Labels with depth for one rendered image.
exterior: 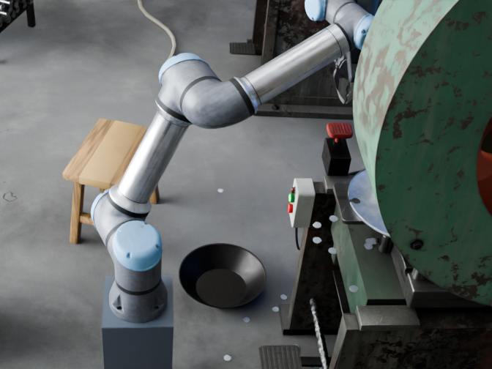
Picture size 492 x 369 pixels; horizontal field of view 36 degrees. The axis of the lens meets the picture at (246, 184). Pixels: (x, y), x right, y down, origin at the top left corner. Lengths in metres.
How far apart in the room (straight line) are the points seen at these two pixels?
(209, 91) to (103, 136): 1.10
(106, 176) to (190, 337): 0.60
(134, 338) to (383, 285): 0.64
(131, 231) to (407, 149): 0.89
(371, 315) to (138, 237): 0.58
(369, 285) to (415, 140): 0.75
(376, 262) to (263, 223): 1.06
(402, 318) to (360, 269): 0.17
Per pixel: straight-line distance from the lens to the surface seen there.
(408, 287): 1.83
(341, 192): 1.89
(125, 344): 2.02
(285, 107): 3.50
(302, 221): 2.17
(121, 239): 1.86
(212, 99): 1.69
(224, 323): 2.56
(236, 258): 2.72
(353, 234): 1.98
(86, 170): 2.60
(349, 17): 1.79
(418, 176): 1.21
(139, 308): 1.95
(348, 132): 2.12
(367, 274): 1.89
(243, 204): 2.99
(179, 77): 1.77
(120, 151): 2.68
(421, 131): 1.16
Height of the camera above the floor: 1.97
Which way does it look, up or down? 40 degrees down
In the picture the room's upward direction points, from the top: 6 degrees clockwise
